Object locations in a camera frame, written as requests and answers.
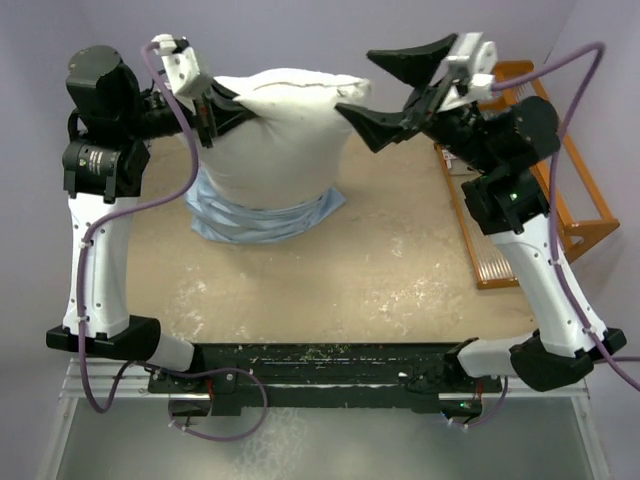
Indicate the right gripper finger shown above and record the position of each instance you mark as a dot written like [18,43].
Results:
[376,129]
[414,66]

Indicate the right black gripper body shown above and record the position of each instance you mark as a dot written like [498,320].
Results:
[425,101]

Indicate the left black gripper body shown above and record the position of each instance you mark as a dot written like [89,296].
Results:
[204,117]

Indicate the white pillow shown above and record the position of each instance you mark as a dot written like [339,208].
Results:
[290,152]

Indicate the light blue pillowcase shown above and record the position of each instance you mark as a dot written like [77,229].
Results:
[219,220]

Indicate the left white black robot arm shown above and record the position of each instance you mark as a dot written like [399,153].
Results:
[110,129]

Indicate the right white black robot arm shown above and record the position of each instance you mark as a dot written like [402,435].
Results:
[519,216]

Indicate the small clear plastic box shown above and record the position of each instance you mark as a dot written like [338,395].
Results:
[454,165]

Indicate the orange wooden tiered rack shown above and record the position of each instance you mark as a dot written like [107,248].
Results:
[577,236]

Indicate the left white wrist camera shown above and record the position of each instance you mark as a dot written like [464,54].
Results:
[184,70]

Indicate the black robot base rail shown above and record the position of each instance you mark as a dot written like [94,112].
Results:
[419,377]

